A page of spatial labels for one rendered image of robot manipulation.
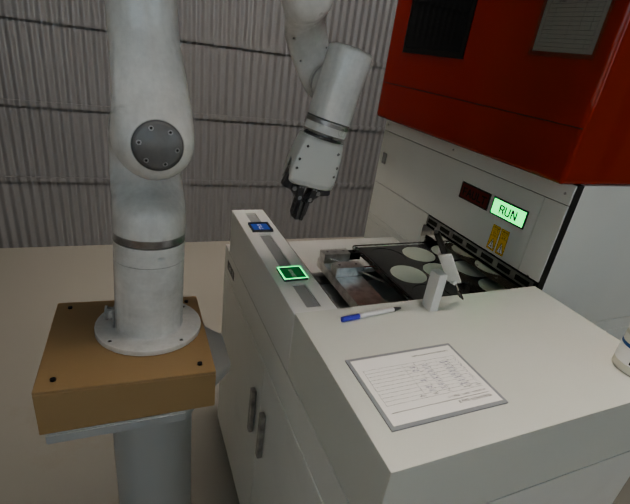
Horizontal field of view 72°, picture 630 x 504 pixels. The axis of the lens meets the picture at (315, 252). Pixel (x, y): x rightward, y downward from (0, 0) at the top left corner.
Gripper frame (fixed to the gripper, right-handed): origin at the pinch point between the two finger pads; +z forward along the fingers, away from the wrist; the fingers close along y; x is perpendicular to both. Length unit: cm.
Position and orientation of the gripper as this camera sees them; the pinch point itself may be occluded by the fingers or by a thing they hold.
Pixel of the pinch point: (298, 208)
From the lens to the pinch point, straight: 89.2
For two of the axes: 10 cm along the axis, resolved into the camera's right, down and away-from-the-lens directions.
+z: -3.2, 8.9, 3.3
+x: 3.7, 4.4, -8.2
